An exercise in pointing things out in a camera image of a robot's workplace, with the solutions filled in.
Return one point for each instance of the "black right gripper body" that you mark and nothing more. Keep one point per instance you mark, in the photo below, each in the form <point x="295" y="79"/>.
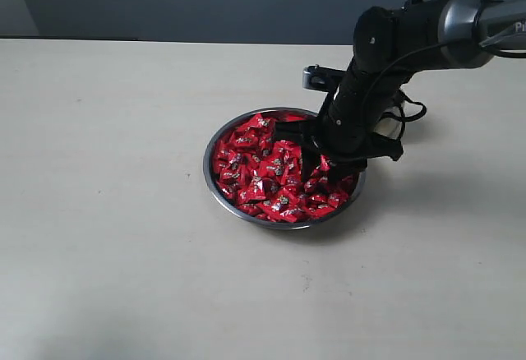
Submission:
<point x="345" y="135"/>

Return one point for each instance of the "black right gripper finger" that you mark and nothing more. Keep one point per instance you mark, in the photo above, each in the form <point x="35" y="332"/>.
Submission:
<point x="340" y="172"/>
<point x="311" y="159"/>

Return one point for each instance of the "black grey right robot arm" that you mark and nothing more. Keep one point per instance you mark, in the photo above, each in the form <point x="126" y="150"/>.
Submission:
<point x="389" y="48"/>

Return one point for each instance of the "stainless steel cup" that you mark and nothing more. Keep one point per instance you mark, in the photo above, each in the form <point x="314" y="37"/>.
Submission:
<point x="388" y="126"/>

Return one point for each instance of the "pile of red wrapped candies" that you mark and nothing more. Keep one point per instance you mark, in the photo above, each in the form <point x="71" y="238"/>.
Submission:
<point x="263" y="179"/>

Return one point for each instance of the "silver metal bowl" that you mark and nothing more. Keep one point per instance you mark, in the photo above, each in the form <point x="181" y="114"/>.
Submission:
<point x="283" y="224"/>

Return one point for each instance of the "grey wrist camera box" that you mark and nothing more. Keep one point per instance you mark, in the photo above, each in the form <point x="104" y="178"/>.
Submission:
<point x="319" y="78"/>

